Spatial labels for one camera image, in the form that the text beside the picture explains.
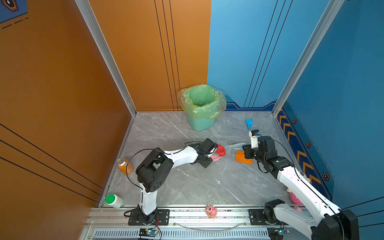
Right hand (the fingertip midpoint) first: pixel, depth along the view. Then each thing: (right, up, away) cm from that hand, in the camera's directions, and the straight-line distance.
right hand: (243, 146), depth 83 cm
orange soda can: (-67, -9, -2) cm, 68 cm away
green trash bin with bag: (-22, +28, +29) cm, 46 cm away
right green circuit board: (+13, -40, -12) cm, 43 cm away
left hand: (-20, -9, +11) cm, 24 cm away
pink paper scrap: (-14, -9, +11) cm, 21 cm away
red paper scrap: (-11, -4, +11) cm, 16 cm away
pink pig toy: (-19, -31, -10) cm, 37 cm away
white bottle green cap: (-66, -24, -12) cm, 71 cm away
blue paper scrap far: (+14, +14, +29) cm, 35 cm away
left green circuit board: (-49, -39, -12) cm, 64 cm away
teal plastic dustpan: (-15, -6, +10) cm, 19 cm away
